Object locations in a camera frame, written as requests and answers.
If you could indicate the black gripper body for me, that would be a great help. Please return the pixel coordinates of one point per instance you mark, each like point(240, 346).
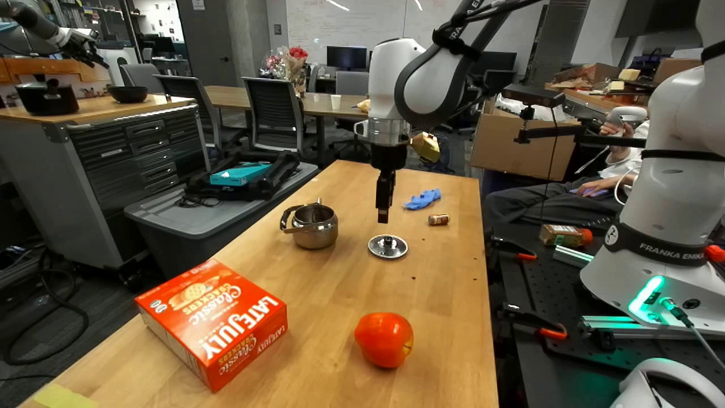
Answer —
point(389, 157)

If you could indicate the grey background robot arm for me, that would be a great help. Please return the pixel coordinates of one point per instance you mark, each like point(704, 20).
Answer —
point(38, 19)

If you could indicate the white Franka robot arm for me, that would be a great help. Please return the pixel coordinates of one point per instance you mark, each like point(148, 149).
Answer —
point(683, 189)

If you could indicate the silver metal kettle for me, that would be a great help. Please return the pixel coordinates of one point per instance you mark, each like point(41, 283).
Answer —
point(314, 226)

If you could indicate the black computer monitor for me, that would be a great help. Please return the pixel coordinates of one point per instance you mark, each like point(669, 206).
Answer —
point(347, 56)
point(496, 62)

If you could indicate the large cardboard box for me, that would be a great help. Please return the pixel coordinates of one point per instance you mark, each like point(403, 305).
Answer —
point(514, 147)

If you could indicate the grey mesh office chair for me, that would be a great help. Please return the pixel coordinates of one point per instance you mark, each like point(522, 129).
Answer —
point(182, 85)
point(272, 105)

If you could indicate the black office chair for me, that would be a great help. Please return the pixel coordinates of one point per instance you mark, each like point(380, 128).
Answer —
point(499, 82)

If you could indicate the red toy tomato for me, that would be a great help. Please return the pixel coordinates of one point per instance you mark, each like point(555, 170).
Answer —
point(385, 341)

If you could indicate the red flower bouquet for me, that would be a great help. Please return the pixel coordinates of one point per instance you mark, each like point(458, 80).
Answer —
point(296, 54)

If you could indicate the teal and black bag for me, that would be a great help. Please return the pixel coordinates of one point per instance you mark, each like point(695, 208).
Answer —
point(240, 175)

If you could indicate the wooden meeting table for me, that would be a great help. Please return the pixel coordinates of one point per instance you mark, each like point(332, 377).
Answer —
point(227, 93)

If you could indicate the brown orange block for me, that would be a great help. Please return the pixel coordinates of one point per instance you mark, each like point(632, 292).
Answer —
point(564, 233)

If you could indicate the grey low platform cart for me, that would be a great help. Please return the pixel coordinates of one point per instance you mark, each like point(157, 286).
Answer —
point(190, 226)

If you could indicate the orange cracker box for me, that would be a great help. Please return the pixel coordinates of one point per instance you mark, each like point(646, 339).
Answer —
point(211, 325)

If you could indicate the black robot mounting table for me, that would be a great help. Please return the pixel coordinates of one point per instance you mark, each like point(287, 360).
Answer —
point(545, 377)

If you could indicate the light grey chair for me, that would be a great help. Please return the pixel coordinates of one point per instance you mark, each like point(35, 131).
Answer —
point(142, 76)

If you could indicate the black bowl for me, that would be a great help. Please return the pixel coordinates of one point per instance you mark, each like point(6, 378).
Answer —
point(127, 93)

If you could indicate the grey drawer cabinet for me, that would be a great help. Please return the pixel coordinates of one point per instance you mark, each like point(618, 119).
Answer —
point(114, 166)

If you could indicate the wooden crate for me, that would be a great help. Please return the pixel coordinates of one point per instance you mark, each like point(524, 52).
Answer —
point(82, 71)

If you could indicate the black cooking pot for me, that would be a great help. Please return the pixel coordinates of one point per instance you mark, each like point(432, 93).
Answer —
point(46, 97)

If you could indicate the yellow sponge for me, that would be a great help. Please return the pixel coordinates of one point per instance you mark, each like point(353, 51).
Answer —
point(59, 397)

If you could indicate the wrist mounted camera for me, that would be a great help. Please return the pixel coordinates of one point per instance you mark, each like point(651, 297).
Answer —
point(428, 146)

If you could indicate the black camera on boom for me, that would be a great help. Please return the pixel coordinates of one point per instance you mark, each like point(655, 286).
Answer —
point(559, 135)

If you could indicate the aluminium extrusion rail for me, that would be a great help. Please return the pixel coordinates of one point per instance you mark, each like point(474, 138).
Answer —
point(627, 323)
point(574, 254)

